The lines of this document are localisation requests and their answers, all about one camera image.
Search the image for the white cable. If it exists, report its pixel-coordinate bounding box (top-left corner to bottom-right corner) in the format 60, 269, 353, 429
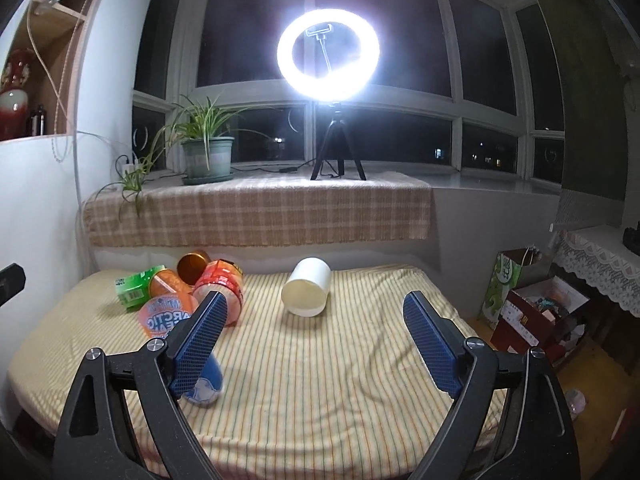
27, 2, 132, 196

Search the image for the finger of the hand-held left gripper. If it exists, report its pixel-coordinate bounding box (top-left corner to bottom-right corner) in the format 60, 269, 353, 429
0, 263, 26, 307

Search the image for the green printed cup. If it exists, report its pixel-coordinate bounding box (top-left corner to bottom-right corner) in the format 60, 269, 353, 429
114, 264, 168, 307

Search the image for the orange Arctic label bottle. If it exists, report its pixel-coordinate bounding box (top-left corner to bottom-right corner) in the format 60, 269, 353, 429
137, 296, 225, 406

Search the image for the brown metallic cup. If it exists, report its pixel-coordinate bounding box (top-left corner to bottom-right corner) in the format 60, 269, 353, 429
176, 251, 212, 287

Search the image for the red cardboard box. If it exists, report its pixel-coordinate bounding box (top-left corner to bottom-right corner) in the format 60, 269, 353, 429
489, 275, 592, 367

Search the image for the red ceramic vase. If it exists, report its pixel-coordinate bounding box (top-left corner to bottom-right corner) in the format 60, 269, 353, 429
0, 48, 31, 141

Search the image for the dark bottle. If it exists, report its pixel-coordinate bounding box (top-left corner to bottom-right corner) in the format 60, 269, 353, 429
29, 104, 49, 137

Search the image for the black tripod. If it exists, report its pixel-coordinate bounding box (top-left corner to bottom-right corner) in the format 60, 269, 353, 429
309, 101, 368, 182

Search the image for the striped bed sheet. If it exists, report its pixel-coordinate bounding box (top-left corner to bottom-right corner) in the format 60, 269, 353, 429
7, 262, 507, 480

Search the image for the wooden shelf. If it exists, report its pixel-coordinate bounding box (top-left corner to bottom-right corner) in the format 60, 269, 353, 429
0, 0, 119, 142

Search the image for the ring light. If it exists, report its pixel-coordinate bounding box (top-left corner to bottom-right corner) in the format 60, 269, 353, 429
276, 10, 382, 99

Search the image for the green pot saucer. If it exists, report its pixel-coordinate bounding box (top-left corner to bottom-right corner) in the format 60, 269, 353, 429
180, 170, 236, 187

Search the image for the white lace tablecloth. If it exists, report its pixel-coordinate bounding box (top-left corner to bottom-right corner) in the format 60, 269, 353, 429
552, 225, 640, 319

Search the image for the red printed cup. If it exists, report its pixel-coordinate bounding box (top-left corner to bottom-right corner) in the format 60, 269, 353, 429
192, 259, 245, 328

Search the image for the black cable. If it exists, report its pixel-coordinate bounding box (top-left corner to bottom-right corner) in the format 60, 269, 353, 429
234, 162, 317, 174

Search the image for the orange printed cup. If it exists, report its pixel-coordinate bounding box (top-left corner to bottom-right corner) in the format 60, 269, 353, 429
149, 268, 194, 307

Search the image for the checkered cloth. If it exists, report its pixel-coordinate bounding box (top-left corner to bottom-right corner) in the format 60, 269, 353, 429
82, 170, 432, 249

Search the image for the potted spider plant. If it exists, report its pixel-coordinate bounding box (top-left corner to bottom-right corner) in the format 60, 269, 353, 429
97, 94, 282, 222

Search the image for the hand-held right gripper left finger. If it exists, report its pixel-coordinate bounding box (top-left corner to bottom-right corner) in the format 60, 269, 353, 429
52, 290, 228, 480

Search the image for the green paper bag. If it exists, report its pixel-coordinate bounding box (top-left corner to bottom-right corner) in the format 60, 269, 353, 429
477, 248, 544, 331

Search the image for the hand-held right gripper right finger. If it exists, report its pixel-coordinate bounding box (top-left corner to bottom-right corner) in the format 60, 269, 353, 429
403, 290, 582, 480

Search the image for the white cup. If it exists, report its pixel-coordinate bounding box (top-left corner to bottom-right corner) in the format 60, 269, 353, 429
281, 257, 332, 318

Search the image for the dark curtain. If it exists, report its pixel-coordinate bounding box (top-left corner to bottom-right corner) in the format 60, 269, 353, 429
524, 0, 640, 232

